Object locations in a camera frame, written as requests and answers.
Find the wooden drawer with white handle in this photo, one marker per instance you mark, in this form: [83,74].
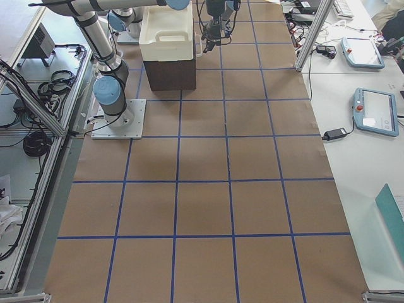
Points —
[198,45]

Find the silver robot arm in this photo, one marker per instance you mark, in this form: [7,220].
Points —
[121,19]
[110,89]

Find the white plastic bin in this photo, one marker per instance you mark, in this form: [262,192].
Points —
[167,34]

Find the dark brown wooden cabinet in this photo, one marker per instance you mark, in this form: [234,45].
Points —
[171,75]

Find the black power adapter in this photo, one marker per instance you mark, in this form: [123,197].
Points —
[334,134]

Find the blue teach pendant upper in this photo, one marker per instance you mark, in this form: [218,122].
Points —
[361,53]

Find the blue teach pendant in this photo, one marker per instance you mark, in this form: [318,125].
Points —
[361,53]
[375,112]

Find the grey electronics box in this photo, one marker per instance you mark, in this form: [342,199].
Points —
[41,46]

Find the blue teach pendant lower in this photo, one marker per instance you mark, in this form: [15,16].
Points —
[375,112]

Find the teal notebook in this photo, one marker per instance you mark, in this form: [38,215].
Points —
[392,215]

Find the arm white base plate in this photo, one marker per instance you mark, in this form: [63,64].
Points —
[129,125]
[128,37]

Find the aluminium frame post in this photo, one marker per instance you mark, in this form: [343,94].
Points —
[319,19]

